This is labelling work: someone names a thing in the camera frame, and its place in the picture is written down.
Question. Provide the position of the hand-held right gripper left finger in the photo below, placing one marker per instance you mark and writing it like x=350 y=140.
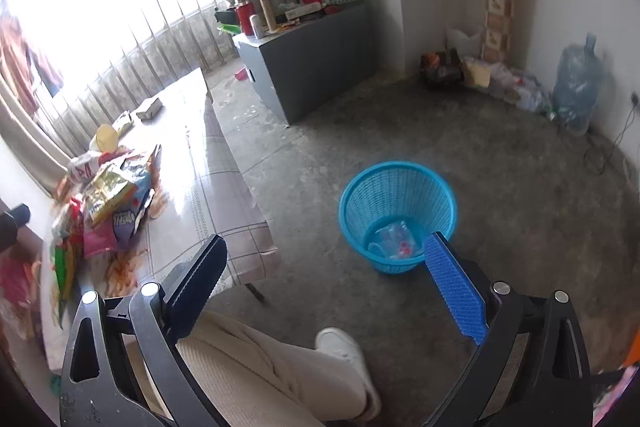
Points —
x=197 y=287

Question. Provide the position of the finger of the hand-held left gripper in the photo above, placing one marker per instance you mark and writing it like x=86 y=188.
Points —
x=15 y=217

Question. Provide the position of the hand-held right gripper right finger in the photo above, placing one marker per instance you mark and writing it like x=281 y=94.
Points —
x=455 y=287

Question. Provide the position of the white bottle with red cap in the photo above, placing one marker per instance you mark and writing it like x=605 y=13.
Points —
x=82 y=168

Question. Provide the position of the pile of snack packets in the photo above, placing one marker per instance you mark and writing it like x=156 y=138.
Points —
x=107 y=194

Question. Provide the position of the blue plastic basket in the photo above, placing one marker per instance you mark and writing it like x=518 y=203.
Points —
x=395 y=187

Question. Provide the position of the pink plastic bag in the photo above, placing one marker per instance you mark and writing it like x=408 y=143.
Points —
x=15 y=287

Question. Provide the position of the clear plastic wrapper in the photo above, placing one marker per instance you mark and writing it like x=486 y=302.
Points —
x=395 y=239

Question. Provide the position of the person's leg in cream pants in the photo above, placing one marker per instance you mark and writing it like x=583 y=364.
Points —
x=250 y=367

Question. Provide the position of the table with floral tablecloth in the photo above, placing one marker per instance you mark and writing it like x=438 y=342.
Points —
x=200 y=187

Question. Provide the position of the person's white shoe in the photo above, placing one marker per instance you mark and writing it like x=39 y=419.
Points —
x=345 y=352

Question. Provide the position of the grey box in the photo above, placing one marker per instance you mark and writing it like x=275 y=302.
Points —
x=122 y=122
x=150 y=108

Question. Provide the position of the hanging red clothes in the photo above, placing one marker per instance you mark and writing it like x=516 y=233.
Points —
x=20 y=62

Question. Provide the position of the colourful cloth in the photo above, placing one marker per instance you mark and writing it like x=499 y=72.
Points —
x=612 y=392

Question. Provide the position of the heap of clear plastic bags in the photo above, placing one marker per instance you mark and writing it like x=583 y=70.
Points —
x=520 y=89

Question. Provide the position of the yellow packet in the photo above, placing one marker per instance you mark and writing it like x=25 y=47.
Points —
x=477 y=76

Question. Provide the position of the small pink floor item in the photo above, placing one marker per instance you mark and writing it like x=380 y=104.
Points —
x=241 y=74

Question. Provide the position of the dark bag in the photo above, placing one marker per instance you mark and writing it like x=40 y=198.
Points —
x=440 y=67

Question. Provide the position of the window railing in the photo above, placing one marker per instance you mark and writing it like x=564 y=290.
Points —
x=165 y=37

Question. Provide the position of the large blue water jug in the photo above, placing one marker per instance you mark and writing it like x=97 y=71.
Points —
x=577 y=82

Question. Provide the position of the grey cabinet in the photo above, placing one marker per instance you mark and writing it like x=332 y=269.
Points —
x=310 y=62

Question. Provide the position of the small white bottle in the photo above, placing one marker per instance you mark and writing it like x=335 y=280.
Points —
x=257 y=27

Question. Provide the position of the red thermos flask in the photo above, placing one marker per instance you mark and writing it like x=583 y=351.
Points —
x=245 y=19

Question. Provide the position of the cardboard tube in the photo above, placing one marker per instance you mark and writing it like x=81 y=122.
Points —
x=267 y=14

